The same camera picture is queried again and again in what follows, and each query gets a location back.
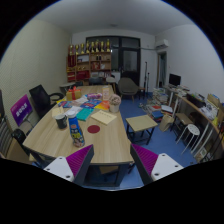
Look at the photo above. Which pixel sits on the colourful printed book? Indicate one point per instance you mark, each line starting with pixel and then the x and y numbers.
pixel 65 104

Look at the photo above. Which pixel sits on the orange book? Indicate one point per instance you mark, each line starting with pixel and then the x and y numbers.
pixel 102 106

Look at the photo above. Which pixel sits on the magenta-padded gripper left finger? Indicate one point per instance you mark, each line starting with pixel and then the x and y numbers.
pixel 80 159

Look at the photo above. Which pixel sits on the black slatted chair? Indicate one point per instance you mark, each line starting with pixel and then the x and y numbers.
pixel 6 136

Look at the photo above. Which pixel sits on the brown paper bag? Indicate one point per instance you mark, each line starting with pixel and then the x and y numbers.
pixel 166 123

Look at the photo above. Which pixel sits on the pile of books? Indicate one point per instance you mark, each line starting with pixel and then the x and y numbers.
pixel 160 100

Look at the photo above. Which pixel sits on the flat round red coaster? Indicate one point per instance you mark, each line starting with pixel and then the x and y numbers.
pixel 93 129

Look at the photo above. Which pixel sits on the white round stool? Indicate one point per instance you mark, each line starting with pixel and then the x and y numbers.
pixel 193 129

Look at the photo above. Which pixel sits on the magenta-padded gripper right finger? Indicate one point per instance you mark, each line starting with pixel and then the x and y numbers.
pixel 146 159

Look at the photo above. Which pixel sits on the white paper sheets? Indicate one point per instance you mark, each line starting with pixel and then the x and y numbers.
pixel 80 100

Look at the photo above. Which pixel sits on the black mug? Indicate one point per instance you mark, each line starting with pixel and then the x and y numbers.
pixel 61 121

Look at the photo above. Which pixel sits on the black computer monitor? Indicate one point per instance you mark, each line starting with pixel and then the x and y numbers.
pixel 174 80

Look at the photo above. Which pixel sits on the black office chair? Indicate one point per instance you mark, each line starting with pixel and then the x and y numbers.
pixel 39 97

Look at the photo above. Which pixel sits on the pink flowers in white pot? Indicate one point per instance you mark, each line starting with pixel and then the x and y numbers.
pixel 114 101

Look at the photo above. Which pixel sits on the blue printed book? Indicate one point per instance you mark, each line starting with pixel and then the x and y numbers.
pixel 90 104

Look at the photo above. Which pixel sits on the long wooden wall desk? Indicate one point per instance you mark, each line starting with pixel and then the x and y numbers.
pixel 196 110

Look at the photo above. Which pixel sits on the white air conditioner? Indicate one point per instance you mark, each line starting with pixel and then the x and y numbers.
pixel 162 43

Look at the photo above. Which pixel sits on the grey armchair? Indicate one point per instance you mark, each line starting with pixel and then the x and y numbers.
pixel 127 86

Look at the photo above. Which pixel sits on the wooden shelf unit with trophies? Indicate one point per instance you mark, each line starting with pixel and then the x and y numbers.
pixel 88 63

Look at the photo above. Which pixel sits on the blue drink bottle white cap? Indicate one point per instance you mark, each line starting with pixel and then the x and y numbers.
pixel 76 131

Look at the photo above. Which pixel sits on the white printed booklet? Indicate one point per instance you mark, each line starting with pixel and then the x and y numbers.
pixel 74 110

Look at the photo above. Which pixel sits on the purple sign board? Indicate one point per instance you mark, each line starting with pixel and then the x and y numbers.
pixel 21 110

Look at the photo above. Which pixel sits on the small wooden side table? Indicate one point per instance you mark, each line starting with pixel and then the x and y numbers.
pixel 141 122

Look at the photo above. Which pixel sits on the teal book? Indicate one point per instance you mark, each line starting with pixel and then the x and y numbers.
pixel 84 114

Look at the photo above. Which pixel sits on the yellow manila envelope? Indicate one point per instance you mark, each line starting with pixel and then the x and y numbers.
pixel 103 117

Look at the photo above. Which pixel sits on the black tripod stand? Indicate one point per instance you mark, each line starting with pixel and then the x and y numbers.
pixel 146 76

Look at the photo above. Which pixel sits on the pink canister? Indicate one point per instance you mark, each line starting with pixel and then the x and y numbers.
pixel 106 93

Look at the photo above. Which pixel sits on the yellow gift box red ribbon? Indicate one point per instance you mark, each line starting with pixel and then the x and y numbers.
pixel 73 94

